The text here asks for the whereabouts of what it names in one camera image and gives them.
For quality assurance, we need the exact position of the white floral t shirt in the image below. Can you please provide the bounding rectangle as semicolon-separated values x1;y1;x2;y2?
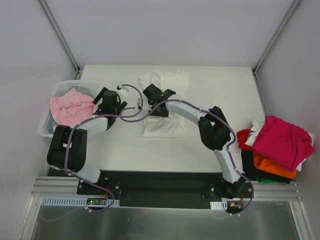
138;69;189;138

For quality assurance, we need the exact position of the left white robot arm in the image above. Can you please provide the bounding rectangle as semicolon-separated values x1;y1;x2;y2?
46;87;128;195

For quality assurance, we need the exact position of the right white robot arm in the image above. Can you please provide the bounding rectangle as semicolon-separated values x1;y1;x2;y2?
142;84;246;199

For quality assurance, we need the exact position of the pink t shirt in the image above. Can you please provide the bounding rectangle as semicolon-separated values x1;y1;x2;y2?
49;87;96;126

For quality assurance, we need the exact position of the white plastic laundry basket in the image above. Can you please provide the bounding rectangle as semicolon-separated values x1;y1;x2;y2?
38;80;101;138

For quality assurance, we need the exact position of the red t shirt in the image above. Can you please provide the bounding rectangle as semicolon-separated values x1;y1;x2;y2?
236;128;253;151

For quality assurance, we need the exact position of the white folded t shirt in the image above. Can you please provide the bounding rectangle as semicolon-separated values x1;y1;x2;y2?
245;117;265;147

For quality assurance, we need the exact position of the black t shirt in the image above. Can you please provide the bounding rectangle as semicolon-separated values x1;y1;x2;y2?
241;149;292;184

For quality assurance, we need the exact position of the orange t shirt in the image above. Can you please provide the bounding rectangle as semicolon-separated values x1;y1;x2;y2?
253;151;298;179

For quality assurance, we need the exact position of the magenta t shirt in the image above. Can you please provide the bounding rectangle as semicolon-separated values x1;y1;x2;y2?
252;115;315;172

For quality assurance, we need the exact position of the green t shirt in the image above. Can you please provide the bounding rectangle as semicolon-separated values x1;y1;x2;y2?
254;176;277;184

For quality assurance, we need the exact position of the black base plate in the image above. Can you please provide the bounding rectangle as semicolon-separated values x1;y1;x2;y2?
76;170;254;209

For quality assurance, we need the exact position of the left aluminium frame post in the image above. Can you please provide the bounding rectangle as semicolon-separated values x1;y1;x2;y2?
37;0;81;74

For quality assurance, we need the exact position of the aluminium frame post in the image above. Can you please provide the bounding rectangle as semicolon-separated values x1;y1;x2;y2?
37;0;81;74
252;0;303;76

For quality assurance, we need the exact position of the aluminium rail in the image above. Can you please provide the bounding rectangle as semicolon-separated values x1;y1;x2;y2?
31;168;301;201

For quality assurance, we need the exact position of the left white cable duct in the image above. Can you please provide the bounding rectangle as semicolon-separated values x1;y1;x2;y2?
42;196;120;208

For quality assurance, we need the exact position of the white cable duct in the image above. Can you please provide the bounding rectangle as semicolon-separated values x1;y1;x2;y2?
42;196;120;208
210;201;228;211

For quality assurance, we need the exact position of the right white cable duct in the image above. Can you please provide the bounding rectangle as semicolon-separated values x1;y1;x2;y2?
210;201;228;211

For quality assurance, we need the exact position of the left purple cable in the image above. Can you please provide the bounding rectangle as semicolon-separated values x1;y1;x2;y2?
39;84;144;222

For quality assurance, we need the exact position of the right aluminium frame post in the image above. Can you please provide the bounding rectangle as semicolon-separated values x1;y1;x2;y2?
252;0;303;76

